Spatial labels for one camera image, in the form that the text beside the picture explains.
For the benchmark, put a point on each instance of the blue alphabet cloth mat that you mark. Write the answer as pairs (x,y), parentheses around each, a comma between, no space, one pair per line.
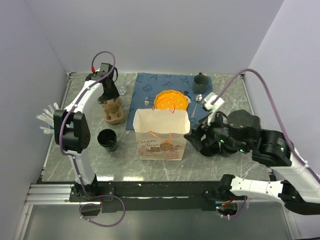
(150,84)

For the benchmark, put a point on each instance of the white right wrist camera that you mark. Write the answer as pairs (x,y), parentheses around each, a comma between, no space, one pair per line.
(212,103)

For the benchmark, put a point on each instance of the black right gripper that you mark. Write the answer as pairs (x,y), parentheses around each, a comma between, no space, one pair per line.
(194,136)

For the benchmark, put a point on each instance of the silver spoon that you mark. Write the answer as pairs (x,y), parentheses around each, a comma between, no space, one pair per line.
(198,100)

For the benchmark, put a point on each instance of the silver fork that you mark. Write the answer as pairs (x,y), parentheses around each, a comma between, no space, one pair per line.
(146,102)

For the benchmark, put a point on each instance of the beige paper takeout bag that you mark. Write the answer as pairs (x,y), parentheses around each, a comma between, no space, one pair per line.
(160,133)

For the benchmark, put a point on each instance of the small clear glass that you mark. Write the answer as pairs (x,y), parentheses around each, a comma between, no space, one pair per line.
(122,89)

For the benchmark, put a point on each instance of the stack of black cup lids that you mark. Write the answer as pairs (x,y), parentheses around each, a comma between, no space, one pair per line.
(210,150)

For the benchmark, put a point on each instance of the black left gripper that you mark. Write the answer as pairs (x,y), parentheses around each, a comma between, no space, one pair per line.
(113,94)

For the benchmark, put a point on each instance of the brown cardboard cup carrier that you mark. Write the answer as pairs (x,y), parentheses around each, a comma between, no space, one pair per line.
(113,111)

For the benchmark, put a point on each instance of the aluminium frame rail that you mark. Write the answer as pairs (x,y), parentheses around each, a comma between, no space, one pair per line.
(48,194)

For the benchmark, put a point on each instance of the dark green mug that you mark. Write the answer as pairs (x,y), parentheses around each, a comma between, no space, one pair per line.
(200,83)

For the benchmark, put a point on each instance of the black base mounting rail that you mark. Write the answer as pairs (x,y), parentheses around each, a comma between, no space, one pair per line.
(115,196)

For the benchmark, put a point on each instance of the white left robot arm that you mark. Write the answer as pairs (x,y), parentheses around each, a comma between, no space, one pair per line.
(71,130)

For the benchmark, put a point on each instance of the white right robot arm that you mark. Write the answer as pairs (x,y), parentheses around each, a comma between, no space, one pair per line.
(291,182)

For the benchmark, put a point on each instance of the orange polka dot plate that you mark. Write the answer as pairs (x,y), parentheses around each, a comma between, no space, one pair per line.
(171,100)

